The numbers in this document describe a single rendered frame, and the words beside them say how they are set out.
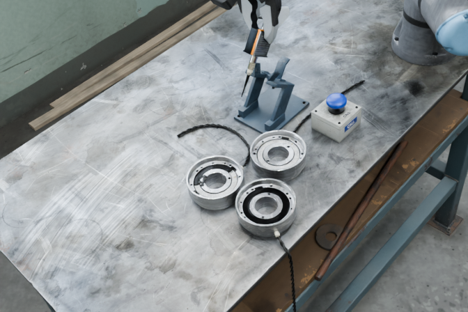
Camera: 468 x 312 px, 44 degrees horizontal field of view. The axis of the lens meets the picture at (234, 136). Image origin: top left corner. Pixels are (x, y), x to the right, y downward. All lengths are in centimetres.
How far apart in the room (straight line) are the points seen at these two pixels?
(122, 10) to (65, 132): 160
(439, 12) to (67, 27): 185
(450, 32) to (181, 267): 63
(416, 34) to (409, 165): 33
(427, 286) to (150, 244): 109
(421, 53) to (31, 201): 86
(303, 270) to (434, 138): 51
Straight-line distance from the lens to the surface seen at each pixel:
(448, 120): 158
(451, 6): 114
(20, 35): 257
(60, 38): 268
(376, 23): 146
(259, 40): 106
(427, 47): 132
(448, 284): 193
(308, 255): 128
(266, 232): 98
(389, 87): 127
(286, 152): 110
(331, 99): 112
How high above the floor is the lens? 161
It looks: 44 degrees down
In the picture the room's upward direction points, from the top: 9 degrees counter-clockwise
